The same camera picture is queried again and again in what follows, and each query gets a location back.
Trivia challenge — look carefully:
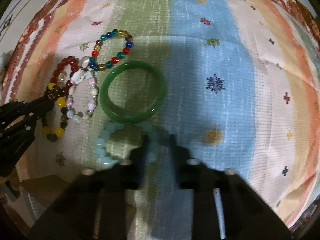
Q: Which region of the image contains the yellow black bead bracelet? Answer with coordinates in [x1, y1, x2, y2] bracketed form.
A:
[39, 82, 71, 143]

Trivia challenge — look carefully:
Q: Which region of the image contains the multicolour glass bead bracelet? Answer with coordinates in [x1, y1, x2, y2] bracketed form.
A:
[88, 29, 135, 72]

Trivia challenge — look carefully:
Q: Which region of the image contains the dark red bead bracelet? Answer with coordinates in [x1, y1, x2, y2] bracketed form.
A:
[49, 55, 80, 100]

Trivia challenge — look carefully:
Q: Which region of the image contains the light aqua bead bracelet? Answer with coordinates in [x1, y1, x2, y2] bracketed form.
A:
[92, 121, 161, 168]

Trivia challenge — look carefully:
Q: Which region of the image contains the white pink stone bracelet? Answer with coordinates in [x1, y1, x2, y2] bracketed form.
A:
[65, 56, 100, 124]

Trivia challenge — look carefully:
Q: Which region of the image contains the green jade bangle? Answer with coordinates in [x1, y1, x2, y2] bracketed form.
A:
[100, 60, 167, 124]

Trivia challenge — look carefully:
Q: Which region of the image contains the brown floral bedspread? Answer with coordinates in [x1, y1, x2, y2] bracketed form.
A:
[271, 0, 319, 57]

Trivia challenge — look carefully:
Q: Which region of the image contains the striped colourful cloth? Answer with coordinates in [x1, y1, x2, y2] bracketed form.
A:
[1, 0, 319, 239]

